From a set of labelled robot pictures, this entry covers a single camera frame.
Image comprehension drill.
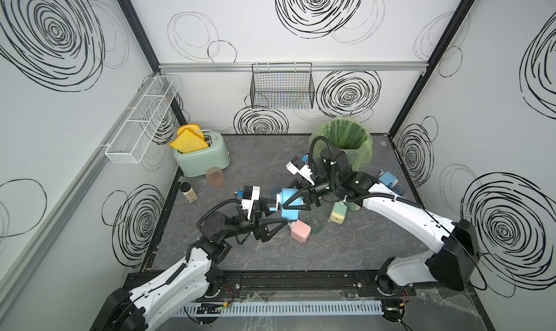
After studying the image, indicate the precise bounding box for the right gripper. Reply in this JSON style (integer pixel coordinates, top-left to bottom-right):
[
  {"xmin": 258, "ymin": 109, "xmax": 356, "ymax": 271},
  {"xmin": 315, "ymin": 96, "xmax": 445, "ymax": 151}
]
[{"xmin": 279, "ymin": 175, "xmax": 340, "ymax": 212}]

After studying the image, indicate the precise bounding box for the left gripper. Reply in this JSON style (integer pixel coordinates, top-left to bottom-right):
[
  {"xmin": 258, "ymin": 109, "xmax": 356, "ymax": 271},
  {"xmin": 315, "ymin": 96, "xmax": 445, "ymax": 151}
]
[{"xmin": 220, "ymin": 198, "xmax": 284, "ymax": 245}]

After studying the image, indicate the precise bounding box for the blue sharpener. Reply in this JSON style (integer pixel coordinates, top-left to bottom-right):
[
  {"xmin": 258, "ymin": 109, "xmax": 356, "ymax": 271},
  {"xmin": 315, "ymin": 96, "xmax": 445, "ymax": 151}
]
[
  {"xmin": 379, "ymin": 170, "xmax": 399, "ymax": 188},
  {"xmin": 269, "ymin": 189, "xmax": 304, "ymax": 221}
]

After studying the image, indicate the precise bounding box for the pink pencil sharpener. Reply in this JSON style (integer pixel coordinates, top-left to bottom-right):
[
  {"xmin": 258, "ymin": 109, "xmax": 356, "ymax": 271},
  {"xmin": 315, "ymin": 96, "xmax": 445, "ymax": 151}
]
[{"xmin": 289, "ymin": 220, "xmax": 311, "ymax": 243}]

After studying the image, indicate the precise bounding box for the clear sharpener tray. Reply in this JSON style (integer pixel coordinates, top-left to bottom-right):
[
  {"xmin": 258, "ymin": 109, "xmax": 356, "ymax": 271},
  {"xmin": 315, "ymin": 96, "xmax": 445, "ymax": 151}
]
[{"xmin": 307, "ymin": 217, "xmax": 324, "ymax": 235}]

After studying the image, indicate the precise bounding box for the green sharpener bottom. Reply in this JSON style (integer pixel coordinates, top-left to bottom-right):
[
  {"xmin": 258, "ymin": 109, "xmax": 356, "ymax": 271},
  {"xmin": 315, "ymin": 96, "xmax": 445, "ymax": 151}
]
[{"xmin": 329, "ymin": 202, "xmax": 348, "ymax": 225}]

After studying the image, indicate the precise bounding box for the green sharpener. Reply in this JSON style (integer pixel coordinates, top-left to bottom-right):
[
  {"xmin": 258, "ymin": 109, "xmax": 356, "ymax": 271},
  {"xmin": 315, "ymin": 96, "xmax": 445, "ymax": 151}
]
[
  {"xmin": 345, "ymin": 202, "xmax": 361, "ymax": 212},
  {"xmin": 329, "ymin": 202, "xmax": 348, "ymax": 225}
]

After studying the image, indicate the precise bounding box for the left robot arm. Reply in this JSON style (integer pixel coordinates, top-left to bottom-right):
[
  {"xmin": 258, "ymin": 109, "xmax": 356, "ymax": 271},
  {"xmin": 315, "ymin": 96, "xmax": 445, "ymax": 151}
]
[{"xmin": 91, "ymin": 199, "xmax": 289, "ymax": 330}]

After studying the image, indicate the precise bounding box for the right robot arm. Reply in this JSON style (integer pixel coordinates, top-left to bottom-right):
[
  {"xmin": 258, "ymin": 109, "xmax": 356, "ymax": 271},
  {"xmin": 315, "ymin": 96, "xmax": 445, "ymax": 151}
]
[{"xmin": 277, "ymin": 136, "xmax": 479, "ymax": 296}]

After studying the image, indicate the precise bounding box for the bin with green bag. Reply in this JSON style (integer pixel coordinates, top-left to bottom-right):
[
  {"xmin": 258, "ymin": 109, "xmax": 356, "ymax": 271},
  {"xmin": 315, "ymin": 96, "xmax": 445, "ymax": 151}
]
[{"xmin": 309, "ymin": 118, "xmax": 373, "ymax": 171}]

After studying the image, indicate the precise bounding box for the mint green toaster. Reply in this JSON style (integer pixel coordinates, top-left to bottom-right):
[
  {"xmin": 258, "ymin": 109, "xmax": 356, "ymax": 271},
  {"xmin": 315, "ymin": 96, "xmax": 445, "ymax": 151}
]
[{"xmin": 173, "ymin": 131, "xmax": 231, "ymax": 178}]

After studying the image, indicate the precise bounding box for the small beige bottle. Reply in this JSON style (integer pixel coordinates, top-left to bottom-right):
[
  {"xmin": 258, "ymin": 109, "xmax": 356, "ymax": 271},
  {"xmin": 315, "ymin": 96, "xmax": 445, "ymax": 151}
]
[{"xmin": 179, "ymin": 182, "xmax": 198, "ymax": 204}]

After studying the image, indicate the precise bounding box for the yellow toy toast slice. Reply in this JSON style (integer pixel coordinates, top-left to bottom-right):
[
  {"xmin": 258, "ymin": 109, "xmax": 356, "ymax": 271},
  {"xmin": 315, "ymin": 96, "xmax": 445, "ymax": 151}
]
[{"xmin": 169, "ymin": 124, "xmax": 209, "ymax": 154}]

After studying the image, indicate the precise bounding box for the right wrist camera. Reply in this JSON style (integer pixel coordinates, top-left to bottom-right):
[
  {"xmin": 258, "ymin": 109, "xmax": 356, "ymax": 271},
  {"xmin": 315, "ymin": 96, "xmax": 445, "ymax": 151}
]
[{"xmin": 286, "ymin": 156, "xmax": 315, "ymax": 186}]

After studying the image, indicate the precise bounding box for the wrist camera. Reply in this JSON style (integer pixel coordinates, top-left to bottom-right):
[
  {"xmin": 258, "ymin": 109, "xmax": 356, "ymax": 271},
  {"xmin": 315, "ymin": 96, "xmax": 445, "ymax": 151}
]
[
  {"xmin": 286, "ymin": 156, "xmax": 315, "ymax": 186},
  {"xmin": 240, "ymin": 186, "xmax": 261, "ymax": 220}
]

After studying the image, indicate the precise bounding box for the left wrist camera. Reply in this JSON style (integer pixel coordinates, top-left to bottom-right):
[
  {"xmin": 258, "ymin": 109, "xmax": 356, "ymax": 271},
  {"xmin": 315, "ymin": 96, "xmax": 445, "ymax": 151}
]
[{"xmin": 240, "ymin": 186, "xmax": 261, "ymax": 220}]

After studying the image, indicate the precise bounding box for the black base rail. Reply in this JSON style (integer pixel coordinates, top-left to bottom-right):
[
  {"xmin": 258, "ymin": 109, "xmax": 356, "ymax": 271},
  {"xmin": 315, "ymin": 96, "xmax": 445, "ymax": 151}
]
[{"xmin": 125, "ymin": 267, "xmax": 474, "ymax": 299}]

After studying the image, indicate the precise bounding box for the black wire basket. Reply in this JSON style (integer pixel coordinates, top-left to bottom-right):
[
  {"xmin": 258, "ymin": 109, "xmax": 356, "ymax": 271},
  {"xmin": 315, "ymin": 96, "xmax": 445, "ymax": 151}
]
[{"xmin": 249, "ymin": 63, "xmax": 316, "ymax": 109}]

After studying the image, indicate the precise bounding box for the grey slotted cable duct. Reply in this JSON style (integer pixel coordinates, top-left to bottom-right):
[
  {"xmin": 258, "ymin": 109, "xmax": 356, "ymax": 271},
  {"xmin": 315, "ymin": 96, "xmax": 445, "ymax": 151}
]
[{"xmin": 174, "ymin": 301, "xmax": 384, "ymax": 319}]

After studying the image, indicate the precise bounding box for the white wire shelf basket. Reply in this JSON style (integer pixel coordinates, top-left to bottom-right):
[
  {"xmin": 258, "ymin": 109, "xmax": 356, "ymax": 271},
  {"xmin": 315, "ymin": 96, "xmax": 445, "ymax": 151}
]
[{"xmin": 105, "ymin": 75, "xmax": 180, "ymax": 164}]

